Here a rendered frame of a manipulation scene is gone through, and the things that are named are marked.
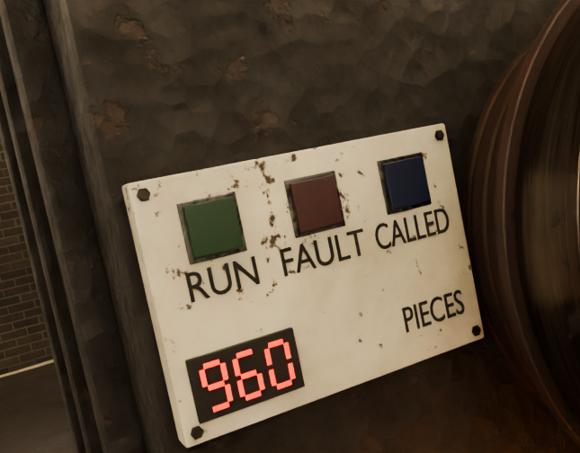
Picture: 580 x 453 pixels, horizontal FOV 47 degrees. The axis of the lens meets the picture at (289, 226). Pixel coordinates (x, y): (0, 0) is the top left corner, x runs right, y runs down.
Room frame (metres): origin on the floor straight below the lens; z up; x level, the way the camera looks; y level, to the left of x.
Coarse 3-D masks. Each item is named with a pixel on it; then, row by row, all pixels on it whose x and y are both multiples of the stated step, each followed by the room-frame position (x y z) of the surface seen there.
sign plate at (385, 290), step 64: (128, 192) 0.43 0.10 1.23; (192, 192) 0.44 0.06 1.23; (256, 192) 0.46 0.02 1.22; (384, 192) 0.50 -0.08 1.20; (448, 192) 0.53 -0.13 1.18; (192, 256) 0.44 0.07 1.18; (256, 256) 0.46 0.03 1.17; (320, 256) 0.48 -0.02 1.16; (384, 256) 0.50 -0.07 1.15; (448, 256) 0.53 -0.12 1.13; (192, 320) 0.44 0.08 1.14; (256, 320) 0.46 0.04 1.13; (320, 320) 0.48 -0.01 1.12; (384, 320) 0.50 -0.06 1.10; (448, 320) 0.52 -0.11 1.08; (192, 384) 0.43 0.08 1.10; (256, 384) 0.45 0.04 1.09; (320, 384) 0.47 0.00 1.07
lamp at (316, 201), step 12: (312, 180) 0.48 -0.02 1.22; (324, 180) 0.48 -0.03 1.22; (300, 192) 0.47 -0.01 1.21; (312, 192) 0.48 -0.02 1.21; (324, 192) 0.48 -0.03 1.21; (336, 192) 0.48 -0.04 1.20; (300, 204) 0.47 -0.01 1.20; (312, 204) 0.47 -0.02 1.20; (324, 204) 0.48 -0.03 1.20; (336, 204) 0.48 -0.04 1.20; (300, 216) 0.47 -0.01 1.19; (312, 216) 0.47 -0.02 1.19; (324, 216) 0.48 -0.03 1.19; (336, 216) 0.48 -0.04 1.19; (300, 228) 0.47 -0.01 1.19; (312, 228) 0.47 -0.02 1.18
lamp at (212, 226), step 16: (192, 208) 0.44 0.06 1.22; (208, 208) 0.44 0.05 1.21; (224, 208) 0.45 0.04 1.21; (192, 224) 0.44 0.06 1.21; (208, 224) 0.44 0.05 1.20; (224, 224) 0.45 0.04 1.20; (192, 240) 0.44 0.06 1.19; (208, 240) 0.44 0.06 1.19; (224, 240) 0.45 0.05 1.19; (240, 240) 0.45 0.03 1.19
